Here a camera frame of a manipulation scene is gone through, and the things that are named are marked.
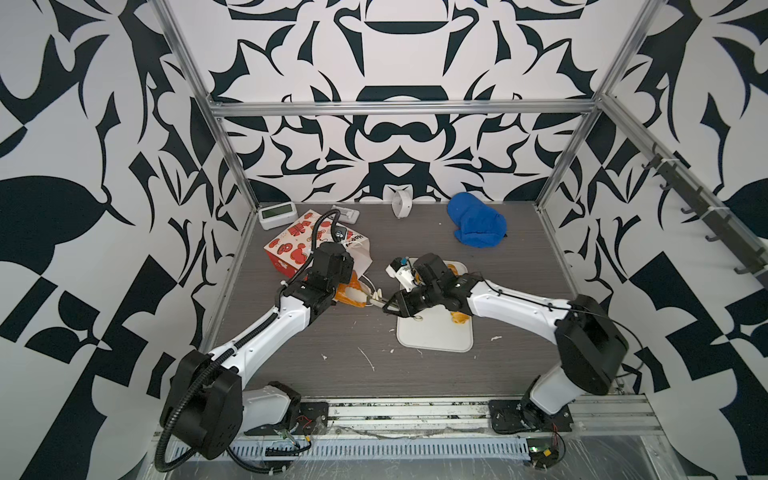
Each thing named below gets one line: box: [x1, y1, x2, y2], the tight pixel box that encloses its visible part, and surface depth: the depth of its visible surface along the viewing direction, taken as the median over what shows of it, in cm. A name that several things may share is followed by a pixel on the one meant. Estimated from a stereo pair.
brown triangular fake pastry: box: [335, 270, 368, 307], surface depth 89 cm
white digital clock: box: [258, 201, 299, 231], surface depth 114 cm
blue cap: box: [447, 192, 508, 249], surface depth 113 cm
